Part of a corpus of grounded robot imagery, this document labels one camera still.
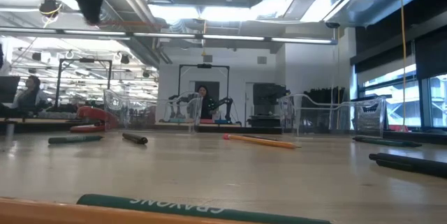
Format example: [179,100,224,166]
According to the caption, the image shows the dark green pen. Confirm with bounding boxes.
[47,135,104,145]

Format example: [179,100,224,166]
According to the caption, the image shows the black crayon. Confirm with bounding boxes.
[122,132,149,145]

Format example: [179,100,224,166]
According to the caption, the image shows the orange pencil pink eraser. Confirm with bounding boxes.
[0,197,270,224]
[222,133,301,150]

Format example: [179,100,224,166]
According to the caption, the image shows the clear plastic bin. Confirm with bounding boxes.
[277,93,388,138]
[103,89,203,134]

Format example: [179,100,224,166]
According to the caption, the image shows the red stapler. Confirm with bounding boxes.
[69,105,119,133]

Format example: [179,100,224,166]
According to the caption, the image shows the person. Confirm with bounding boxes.
[12,75,49,112]
[196,84,218,120]

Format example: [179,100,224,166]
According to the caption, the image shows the black computer monitor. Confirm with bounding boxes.
[0,75,21,104]

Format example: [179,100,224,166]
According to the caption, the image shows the long white light bar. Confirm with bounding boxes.
[0,27,339,46]

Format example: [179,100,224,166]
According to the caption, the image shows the black cabinet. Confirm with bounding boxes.
[251,83,288,128]

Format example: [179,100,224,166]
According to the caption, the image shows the black pen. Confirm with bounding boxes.
[369,152,447,174]
[376,160,447,179]

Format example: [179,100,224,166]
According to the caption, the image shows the black ceiling device yellow cord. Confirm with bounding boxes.
[38,0,64,19]

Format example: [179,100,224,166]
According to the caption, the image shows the black gantry frame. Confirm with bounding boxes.
[177,64,230,124]
[54,58,113,110]

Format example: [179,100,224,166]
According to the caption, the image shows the silver rectangular air duct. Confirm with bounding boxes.
[300,0,429,28]

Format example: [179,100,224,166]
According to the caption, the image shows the yellow hanging cable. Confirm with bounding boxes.
[399,0,409,129]

